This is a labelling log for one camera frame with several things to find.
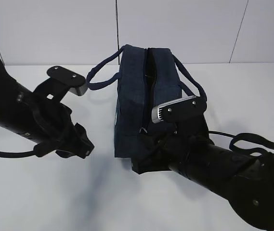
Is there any dark navy fabric lunch bag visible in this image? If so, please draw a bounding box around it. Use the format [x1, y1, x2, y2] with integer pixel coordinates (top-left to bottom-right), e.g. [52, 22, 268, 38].
[86, 44, 207, 158]

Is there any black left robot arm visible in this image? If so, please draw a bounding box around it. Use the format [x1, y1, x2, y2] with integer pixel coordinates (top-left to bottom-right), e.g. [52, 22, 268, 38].
[0, 59, 94, 158]

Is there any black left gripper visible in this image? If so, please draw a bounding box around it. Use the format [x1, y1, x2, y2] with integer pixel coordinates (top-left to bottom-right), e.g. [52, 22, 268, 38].
[55, 105, 94, 159]

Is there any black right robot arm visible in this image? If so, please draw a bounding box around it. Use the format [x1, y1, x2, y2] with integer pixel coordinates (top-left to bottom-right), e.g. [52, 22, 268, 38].
[132, 115, 274, 231]

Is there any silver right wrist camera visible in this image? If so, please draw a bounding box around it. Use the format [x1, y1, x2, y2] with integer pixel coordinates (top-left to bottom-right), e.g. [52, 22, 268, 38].
[151, 96, 207, 124]

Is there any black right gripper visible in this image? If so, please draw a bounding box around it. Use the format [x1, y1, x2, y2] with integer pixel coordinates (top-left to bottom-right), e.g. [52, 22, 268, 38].
[130, 115, 209, 175]

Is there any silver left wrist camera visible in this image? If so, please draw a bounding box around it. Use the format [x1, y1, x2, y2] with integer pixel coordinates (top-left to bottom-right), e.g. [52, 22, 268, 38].
[47, 66, 88, 96]

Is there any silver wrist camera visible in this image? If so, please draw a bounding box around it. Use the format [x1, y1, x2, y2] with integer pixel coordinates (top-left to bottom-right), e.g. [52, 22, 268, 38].
[47, 66, 88, 96]
[151, 96, 207, 124]

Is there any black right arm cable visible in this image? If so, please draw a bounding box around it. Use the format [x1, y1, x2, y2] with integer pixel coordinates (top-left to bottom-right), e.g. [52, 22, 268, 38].
[209, 130, 274, 157]

